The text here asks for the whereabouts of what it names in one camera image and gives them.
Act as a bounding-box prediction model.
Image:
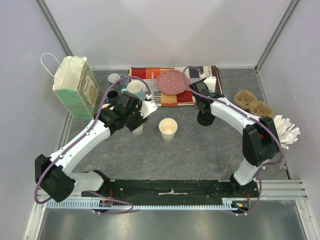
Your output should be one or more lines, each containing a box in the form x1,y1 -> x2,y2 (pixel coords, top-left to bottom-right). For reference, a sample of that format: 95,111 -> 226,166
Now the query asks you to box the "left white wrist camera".
139,94 -> 158,119

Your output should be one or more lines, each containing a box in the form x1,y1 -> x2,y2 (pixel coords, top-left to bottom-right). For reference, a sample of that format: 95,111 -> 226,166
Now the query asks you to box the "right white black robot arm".
188,78 -> 282,197

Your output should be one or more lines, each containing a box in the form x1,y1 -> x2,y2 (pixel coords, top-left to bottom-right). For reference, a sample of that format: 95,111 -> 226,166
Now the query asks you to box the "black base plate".
96,179 -> 260,200

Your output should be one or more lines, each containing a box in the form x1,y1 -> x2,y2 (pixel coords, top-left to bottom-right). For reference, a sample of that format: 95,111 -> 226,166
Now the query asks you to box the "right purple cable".
182,65 -> 285,217

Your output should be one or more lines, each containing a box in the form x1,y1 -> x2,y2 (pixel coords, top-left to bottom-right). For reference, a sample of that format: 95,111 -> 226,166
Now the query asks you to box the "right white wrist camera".
198,72 -> 217,95

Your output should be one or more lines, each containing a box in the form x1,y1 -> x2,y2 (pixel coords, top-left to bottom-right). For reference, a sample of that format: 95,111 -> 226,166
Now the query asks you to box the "white wrapped straws bundle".
273,115 -> 301,150

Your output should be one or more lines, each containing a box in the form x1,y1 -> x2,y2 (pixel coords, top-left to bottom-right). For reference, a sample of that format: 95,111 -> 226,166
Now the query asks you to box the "white paper cup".
158,118 -> 178,142
132,125 -> 144,135

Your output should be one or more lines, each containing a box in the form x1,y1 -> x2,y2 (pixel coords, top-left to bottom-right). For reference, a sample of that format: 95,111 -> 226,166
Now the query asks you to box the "purple cable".
182,65 -> 285,217
33,74 -> 154,216

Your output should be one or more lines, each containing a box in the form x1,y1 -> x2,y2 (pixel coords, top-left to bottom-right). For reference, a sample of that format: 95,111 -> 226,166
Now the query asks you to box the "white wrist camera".
139,94 -> 158,119
198,72 -> 217,95

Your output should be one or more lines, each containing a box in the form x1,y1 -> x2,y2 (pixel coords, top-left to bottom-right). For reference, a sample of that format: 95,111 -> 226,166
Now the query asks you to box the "pink dotted plate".
156,69 -> 189,96

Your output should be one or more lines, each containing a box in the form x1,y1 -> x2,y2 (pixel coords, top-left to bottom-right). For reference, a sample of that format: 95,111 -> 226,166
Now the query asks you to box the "green paper gift bag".
50,56 -> 100,119

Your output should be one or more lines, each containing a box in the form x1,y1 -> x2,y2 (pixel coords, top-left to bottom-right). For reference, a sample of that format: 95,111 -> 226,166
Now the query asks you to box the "light blue mug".
121,81 -> 146,101

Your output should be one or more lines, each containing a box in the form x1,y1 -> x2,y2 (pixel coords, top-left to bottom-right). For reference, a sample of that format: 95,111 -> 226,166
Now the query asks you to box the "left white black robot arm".
34,91 -> 158,203

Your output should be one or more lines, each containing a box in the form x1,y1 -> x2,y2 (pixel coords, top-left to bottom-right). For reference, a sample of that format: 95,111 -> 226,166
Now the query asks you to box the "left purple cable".
33,74 -> 154,216

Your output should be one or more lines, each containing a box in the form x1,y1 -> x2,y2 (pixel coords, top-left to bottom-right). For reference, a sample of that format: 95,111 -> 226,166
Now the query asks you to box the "small grey cup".
107,73 -> 122,88

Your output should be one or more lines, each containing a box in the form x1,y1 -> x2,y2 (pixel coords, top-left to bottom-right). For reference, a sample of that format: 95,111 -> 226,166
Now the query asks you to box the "dark blue mug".
104,90 -> 119,104

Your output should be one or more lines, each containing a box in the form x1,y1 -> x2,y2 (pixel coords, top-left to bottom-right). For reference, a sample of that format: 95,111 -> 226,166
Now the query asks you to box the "cardboard cup carrier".
233,89 -> 275,118

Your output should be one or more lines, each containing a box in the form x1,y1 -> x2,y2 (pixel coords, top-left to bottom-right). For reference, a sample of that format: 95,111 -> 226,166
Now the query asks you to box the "colourful patchwork placemat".
129,66 -> 223,107

